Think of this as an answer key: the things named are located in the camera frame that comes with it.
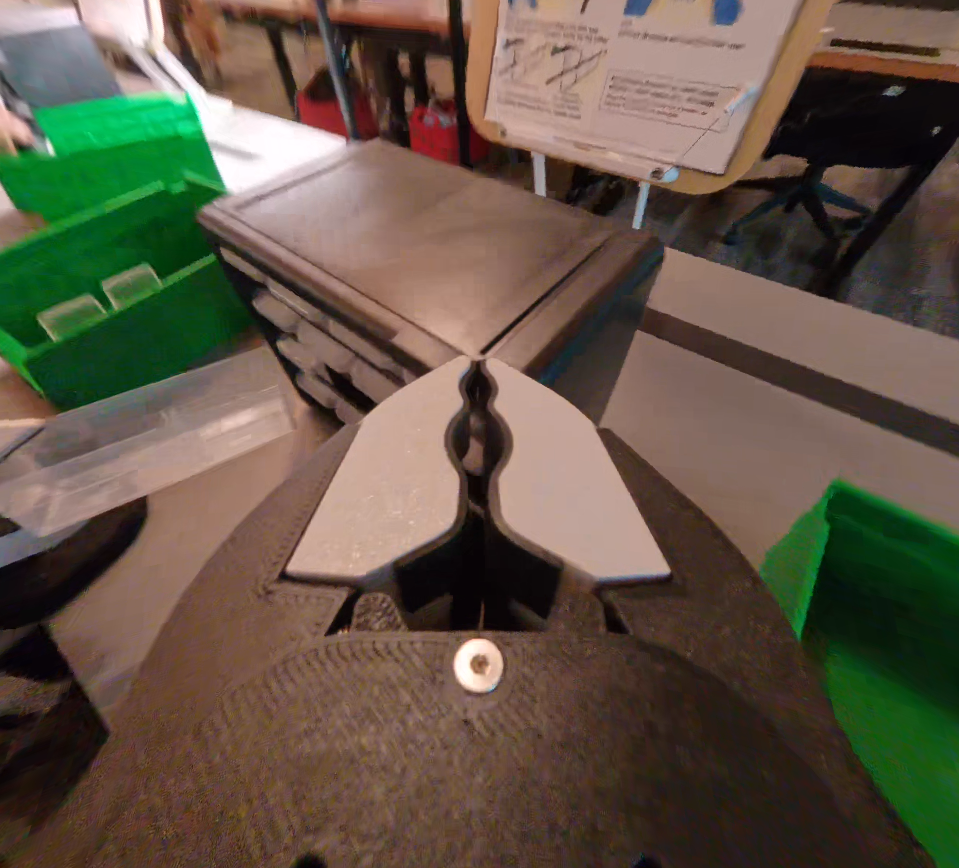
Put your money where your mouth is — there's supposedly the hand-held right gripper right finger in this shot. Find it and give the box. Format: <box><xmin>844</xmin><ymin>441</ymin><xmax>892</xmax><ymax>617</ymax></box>
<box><xmin>478</xmin><ymin>357</ymin><xmax>673</xmax><ymax>583</ymax></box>

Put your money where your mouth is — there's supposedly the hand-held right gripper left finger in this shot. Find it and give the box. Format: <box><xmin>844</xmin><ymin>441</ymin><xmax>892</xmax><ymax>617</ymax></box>
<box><xmin>283</xmin><ymin>356</ymin><xmax>478</xmax><ymax>580</ymax></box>

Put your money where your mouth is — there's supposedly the set of clear cabinet drawers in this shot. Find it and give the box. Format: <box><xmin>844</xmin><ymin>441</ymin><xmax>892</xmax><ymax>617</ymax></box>
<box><xmin>219</xmin><ymin>246</ymin><xmax>422</xmax><ymax>427</ymax></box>

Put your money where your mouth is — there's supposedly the clear plastic drawer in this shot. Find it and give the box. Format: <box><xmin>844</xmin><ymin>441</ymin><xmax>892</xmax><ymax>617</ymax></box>
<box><xmin>36</xmin><ymin>294</ymin><xmax>110</xmax><ymax>344</ymax></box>
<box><xmin>100</xmin><ymin>263</ymin><xmax>165</xmax><ymax>312</ymax></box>
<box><xmin>0</xmin><ymin>347</ymin><xmax>295</xmax><ymax>563</ymax></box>

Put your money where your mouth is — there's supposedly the black drawer cabinet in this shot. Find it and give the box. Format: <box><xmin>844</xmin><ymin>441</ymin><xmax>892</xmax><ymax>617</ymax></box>
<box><xmin>196</xmin><ymin>137</ymin><xmax>666</xmax><ymax>429</ymax></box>

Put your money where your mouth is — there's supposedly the green plastic bin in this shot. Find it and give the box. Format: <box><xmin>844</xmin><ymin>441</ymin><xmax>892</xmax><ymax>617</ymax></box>
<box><xmin>760</xmin><ymin>480</ymin><xmax>959</xmax><ymax>868</ymax></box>
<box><xmin>0</xmin><ymin>92</ymin><xmax>227</xmax><ymax>222</ymax></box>
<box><xmin>0</xmin><ymin>179</ymin><xmax>253</xmax><ymax>414</ymax></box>

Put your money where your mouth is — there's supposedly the black office chair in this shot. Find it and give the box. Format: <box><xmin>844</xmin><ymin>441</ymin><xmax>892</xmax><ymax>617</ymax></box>
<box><xmin>0</xmin><ymin>496</ymin><xmax>149</xmax><ymax>863</ymax></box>

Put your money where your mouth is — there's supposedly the red plastic crate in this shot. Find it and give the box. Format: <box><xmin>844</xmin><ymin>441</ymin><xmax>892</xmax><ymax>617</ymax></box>
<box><xmin>409</xmin><ymin>98</ymin><xmax>489</xmax><ymax>166</ymax></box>
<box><xmin>296</xmin><ymin>68</ymin><xmax>377</xmax><ymax>140</ymax></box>

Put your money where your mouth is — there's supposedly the dark metal pole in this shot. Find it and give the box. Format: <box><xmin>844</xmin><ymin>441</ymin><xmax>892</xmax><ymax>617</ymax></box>
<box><xmin>441</xmin><ymin>0</ymin><xmax>475</xmax><ymax>169</ymax></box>

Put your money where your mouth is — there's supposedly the instruction poster board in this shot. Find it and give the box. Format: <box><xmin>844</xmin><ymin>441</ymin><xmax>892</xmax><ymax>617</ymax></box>
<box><xmin>465</xmin><ymin>0</ymin><xmax>890</xmax><ymax>196</ymax></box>

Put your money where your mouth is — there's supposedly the black desk chair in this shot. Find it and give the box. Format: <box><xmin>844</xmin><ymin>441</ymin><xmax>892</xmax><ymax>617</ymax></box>
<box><xmin>723</xmin><ymin>68</ymin><xmax>959</xmax><ymax>288</ymax></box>

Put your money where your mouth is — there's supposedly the wooden work table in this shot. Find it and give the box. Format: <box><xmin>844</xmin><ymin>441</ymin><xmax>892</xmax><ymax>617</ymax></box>
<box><xmin>201</xmin><ymin>0</ymin><xmax>467</xmax><ymax>138</ymax></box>

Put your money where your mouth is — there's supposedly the black light stand pole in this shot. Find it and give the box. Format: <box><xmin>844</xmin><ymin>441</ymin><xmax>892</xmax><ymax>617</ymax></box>
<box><xmin>291</xmin><ymin>0</ymin><xmax>359</xmax><ymax>140</ymax></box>

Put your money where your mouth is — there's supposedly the dark flat monitor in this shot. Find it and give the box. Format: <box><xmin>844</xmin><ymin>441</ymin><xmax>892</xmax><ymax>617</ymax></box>
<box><xmin>0</xmin><ymin>21</ymin><xmax>123</xmax><ymax>112</ymax></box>

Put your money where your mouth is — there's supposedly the wooden desk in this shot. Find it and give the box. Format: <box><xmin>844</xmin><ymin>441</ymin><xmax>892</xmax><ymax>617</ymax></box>
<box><xmin>808</xmin><ymin>1</ymin><xmax>959</xmax><ymax>86</ymax></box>

